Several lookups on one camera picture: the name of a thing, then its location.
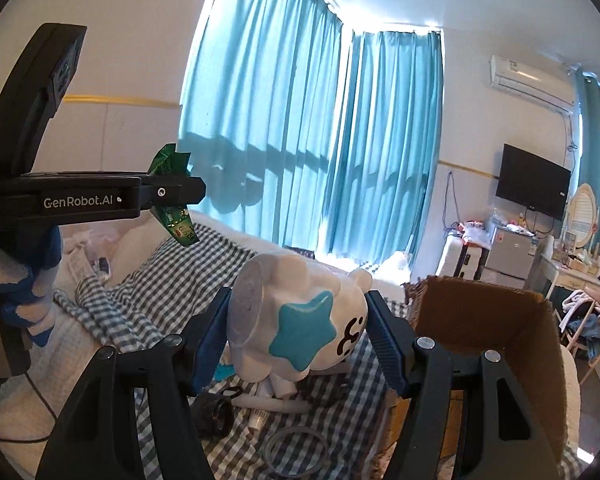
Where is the narrow teal window curtain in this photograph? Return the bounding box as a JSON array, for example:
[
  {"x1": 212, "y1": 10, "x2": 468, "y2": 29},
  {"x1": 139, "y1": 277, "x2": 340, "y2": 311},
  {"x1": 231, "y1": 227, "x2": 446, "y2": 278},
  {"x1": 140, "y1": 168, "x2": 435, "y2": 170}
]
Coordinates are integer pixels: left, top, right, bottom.
[{"x1": 320, "y1": 29, "x2": 444, "y2": 271}]

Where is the clear plastic ring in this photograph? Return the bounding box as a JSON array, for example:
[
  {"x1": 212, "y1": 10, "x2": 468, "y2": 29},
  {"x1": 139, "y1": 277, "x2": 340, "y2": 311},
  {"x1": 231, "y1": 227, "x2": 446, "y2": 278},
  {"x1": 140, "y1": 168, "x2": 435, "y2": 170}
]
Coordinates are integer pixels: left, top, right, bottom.
[{"x1": 263, "y1": 427, "x2": 327, "y2": 477}]

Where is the white printed plastic bag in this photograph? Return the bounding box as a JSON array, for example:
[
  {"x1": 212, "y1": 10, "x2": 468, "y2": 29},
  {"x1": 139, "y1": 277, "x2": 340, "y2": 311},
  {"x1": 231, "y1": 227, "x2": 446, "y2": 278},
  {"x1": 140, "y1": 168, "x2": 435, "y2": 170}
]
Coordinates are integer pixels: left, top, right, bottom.
[{"x1": 62, "y1": 232, "x2": 116, "y2": 283}]

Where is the white slim tube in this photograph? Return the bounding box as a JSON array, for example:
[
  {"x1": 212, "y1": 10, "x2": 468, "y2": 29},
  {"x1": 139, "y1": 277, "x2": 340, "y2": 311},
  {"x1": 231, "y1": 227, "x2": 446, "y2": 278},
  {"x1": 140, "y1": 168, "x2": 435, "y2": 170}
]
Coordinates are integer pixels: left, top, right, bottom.
[{"x1": 231, "y1": 394, "x2": 314, "y2": 415}]

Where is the wide teal window curtain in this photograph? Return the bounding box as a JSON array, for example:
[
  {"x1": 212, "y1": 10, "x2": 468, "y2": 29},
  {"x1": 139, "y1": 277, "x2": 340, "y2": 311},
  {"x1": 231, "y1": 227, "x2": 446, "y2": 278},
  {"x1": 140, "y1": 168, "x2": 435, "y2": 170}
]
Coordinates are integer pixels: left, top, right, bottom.
[{"x1": 179, "y1": 0, "x2": 344, "y2": 257}]

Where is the white dressing table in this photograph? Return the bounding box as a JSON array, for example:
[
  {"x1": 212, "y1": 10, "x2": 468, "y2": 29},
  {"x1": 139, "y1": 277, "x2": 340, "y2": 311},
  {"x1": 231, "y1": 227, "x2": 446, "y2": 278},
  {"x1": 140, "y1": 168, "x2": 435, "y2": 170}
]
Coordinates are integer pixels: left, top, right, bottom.
[{"x1": 540, "y1": 250, "x2": 600, "y2": 322}]

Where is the white wall air conditioner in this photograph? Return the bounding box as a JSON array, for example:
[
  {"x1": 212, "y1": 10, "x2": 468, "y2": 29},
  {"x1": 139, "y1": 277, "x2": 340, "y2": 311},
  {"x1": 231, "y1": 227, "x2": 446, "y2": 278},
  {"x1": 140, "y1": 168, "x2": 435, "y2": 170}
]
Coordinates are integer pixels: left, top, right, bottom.
[{"x1": 489, "y1": 55, "x2": 577, "y2": 114}]

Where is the wooden chair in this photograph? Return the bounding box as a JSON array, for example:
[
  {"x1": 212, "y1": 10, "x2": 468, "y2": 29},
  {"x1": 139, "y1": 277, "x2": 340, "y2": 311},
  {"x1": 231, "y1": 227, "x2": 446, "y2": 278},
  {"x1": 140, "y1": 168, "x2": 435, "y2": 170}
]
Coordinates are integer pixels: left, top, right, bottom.
[{"x1": 560, "y1": 292, "x2": 600, "y2": 373}]

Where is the brown cardboard box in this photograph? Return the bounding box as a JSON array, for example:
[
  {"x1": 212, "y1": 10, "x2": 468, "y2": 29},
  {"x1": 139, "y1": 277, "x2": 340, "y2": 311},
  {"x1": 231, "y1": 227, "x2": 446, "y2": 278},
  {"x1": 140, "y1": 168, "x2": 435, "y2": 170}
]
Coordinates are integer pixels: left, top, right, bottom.
[{"x1": 385, "y1": 275, "x2": 570, "y2": 471}]

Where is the green foil packet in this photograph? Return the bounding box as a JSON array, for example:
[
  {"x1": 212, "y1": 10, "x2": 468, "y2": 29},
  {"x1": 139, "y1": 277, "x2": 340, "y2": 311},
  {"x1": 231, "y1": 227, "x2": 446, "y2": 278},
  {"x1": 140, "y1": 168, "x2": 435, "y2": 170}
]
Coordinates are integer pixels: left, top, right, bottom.
[{"x1": 147, "y1": 143, "x2": 201, "y2": 247}]

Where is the black wall television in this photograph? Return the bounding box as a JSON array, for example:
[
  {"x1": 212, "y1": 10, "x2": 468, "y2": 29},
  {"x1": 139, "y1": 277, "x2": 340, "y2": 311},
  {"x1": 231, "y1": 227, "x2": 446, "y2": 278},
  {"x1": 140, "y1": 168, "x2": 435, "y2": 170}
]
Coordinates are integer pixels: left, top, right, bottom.
[{"x1": 495, "y1": 143, "x2": 572, "y2": 221}]

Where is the teal corner curtain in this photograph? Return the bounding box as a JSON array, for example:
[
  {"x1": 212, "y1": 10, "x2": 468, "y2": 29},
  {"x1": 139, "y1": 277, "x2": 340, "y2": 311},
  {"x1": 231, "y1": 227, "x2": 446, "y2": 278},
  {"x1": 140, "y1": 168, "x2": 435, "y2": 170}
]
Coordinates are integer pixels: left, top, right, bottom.
[{"x1": 572, "y1": 67, "x2": 600, "y2": 221}]

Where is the white oval vanity mirror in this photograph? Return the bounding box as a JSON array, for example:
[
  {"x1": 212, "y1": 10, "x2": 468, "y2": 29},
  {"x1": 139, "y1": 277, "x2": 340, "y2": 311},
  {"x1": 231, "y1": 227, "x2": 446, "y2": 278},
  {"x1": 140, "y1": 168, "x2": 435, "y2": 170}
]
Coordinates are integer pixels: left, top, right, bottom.
[{"x1": 566, "y1": 183, "x2": 599, "y2": 252}]

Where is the white cloud toy blue star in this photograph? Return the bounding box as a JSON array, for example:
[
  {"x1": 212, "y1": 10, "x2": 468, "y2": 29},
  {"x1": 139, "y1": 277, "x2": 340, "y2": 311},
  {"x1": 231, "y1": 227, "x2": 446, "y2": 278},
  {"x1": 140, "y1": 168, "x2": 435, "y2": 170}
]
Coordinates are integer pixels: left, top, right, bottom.
[{"x1": 227, "y1": 254, "x2": 373, "y2": 382}]

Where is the grey white checkered blanket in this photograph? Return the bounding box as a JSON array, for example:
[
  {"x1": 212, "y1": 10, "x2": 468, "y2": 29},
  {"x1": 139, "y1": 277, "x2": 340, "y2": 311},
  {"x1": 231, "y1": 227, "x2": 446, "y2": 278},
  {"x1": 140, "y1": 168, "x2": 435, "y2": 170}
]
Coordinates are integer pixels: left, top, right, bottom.
[{"x1": 55, "y1": 222, "x2": 416, "y2": 480}]

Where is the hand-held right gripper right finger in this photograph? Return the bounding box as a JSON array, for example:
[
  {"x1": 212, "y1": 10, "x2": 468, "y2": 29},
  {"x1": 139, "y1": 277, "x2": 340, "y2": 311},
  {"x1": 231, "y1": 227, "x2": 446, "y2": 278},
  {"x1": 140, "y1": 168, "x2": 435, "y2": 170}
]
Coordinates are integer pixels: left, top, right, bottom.
[{"x1": 364, "y1": 290, "x2": 568, "y2": 480}]

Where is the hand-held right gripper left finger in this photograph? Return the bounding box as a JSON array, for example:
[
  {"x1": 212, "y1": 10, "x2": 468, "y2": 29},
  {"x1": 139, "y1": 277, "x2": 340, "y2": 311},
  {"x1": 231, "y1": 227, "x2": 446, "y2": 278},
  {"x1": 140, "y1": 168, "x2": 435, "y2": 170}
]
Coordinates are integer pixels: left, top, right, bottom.
[{"x1": 35, "y1": 286, "x2": 233, "y2": 480}]

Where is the white suitcase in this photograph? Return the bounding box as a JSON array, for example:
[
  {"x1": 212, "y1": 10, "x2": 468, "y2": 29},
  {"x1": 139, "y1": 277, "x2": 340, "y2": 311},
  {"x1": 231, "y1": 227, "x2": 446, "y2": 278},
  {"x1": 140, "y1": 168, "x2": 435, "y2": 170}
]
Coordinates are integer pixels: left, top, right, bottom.
[{"x1": 439, "y1": 235, "x2": 489, "y2": 281}]

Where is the pile of clothes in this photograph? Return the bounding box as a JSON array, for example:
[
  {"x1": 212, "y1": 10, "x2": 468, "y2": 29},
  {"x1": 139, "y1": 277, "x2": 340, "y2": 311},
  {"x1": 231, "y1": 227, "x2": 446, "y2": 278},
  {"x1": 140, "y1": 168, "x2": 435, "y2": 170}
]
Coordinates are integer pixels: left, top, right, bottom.
[{"x1": 562, "y1": 290, "x2": 600, "y2": 347}]

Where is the black round cap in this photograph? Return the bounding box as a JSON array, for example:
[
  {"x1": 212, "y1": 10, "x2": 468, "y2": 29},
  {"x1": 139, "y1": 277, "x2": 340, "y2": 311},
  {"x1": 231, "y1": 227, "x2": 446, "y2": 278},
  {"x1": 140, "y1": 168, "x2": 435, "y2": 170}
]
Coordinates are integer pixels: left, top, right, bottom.
[{"x1": 196, "y1": 386, "x2": 247, "y2": 439}]

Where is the black cable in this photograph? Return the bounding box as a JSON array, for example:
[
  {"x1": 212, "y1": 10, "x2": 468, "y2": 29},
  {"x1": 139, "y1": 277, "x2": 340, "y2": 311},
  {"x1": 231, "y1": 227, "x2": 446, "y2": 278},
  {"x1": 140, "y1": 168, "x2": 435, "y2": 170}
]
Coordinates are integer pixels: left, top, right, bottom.
[{"x1": 0, "y1": 367, "x2": 62, "y2": 443}]

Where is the silver mini fridge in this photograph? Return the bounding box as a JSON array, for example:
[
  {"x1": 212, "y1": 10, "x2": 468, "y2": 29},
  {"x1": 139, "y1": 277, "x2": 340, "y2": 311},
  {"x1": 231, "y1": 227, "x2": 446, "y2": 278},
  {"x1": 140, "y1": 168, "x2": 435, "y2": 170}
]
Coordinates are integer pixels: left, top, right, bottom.
[{"x1": 484, "y1": 225, "x2": 544, "y2": 289}]

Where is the person's left hand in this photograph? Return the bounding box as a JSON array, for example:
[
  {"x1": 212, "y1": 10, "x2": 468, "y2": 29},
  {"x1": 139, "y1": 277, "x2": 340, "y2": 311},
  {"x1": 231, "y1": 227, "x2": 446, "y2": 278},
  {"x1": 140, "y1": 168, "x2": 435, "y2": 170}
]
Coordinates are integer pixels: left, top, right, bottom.
[{"x1": 0, "y1": 224, "x2": 64, "y2": 349}]

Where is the blue wall cable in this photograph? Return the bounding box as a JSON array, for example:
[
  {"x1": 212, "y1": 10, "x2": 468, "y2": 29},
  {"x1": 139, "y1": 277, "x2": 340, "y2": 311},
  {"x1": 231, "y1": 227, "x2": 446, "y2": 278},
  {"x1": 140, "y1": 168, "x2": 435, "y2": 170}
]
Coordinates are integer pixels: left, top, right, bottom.
[{"x1": 444, "y1": 171, "x2": 462, "y2": 233}]

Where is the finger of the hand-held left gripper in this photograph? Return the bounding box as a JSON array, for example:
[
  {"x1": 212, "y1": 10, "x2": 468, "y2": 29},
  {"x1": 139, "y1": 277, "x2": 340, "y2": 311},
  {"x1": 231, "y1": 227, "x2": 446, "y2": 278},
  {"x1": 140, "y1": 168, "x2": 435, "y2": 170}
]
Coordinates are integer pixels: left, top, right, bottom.
[{"x1": 139, "y1": 175, "x2": 207, "y2": 218}]

